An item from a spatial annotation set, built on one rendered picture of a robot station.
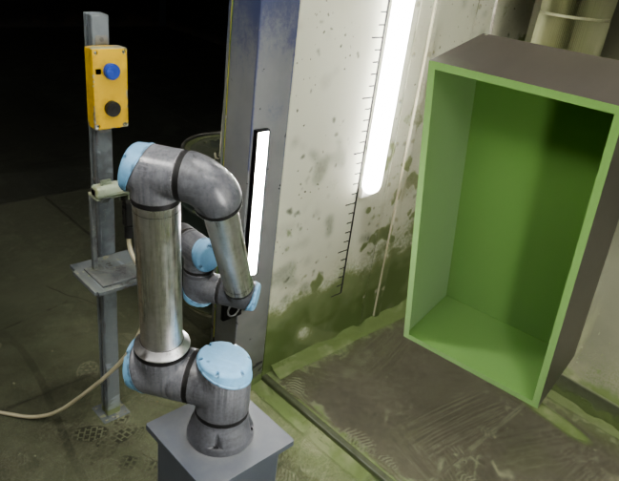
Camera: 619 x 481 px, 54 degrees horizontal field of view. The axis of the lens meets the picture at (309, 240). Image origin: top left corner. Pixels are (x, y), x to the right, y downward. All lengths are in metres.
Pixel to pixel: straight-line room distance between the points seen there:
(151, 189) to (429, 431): 1.89
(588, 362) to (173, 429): 2.11
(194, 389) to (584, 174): 1.49
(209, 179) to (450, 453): 1.85
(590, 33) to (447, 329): 1.52
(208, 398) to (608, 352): 2.14
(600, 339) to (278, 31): 2.10
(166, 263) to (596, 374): 2.32
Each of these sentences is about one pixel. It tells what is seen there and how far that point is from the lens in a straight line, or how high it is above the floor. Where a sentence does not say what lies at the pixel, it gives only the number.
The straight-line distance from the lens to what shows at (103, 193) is 2.07.
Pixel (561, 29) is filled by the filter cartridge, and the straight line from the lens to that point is 3.21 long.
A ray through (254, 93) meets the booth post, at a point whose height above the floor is 1.41.
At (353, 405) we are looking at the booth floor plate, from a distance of 2.91.
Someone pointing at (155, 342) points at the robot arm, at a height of 0.96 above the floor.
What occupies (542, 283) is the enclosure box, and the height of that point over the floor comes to 0.81.
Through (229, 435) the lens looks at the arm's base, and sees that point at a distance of 1.76.
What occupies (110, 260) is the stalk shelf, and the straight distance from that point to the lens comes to 2.36.
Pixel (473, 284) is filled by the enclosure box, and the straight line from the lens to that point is 2.79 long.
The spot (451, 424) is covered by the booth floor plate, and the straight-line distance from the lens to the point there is 2.96.
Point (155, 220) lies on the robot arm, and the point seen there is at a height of 1.33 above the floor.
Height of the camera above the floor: 1.95
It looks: 27 degrees down
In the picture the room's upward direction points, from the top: 8 degrees clockwise
